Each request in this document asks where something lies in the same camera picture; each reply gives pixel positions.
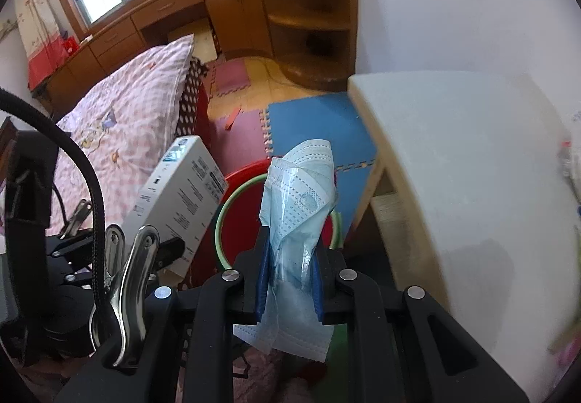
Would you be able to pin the wooden desk with drawers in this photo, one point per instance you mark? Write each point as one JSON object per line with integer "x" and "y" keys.
{"x": 231, "y": 8}

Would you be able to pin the metal spring clip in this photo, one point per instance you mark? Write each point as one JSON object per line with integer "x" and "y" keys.
{"x": 131, "y": 276}
{"x": 78, "y": 214}

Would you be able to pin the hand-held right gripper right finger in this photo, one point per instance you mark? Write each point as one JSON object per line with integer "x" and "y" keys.
{"x": 317, "y": 294}

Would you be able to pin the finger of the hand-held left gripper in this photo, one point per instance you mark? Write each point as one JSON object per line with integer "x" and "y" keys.
{"x": 170, "y": 250}

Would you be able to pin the orange paper scrap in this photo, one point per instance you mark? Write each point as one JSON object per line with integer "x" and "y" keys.
{"x": 232, "y": 118}

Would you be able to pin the white printed cardboard box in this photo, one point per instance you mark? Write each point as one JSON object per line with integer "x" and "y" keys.
{"x": 181, "y": 194}

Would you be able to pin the light wooden table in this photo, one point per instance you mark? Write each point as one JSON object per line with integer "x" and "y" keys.
{"x": 454, "y": 158}

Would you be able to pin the pink plaid blanket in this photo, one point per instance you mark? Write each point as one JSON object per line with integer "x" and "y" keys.
{"x": 127, "y": 112}

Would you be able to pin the blue foam mat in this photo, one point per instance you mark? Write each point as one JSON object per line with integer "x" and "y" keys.
{"x": 317, "y": 121}

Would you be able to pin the patterned curtain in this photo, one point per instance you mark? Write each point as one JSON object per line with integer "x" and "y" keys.
{"x": 36, "y": 17}

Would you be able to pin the polka dot bed sheet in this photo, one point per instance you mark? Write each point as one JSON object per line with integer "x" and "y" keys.
{"x": 190, "y": 85}

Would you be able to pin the red gift bag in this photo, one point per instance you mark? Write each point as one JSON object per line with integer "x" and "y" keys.
{"x": 70, "y": 46}

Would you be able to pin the blue face mask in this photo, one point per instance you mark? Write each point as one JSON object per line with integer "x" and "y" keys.
{"x": 295, "y": 185}

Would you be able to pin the red bin with green rim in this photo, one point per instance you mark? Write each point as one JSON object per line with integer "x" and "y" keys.
{"x": 238, "y": 226}

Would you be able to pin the red bed skirt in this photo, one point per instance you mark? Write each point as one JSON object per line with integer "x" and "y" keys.
{"x": 203, "y": 112}

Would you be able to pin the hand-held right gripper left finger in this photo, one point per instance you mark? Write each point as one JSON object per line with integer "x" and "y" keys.
{"x": 261, "y": 294}

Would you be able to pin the pink foam mat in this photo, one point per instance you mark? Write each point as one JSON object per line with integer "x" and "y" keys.
{"x": 231, "y": 76}
{"x": 245, "y": 130}

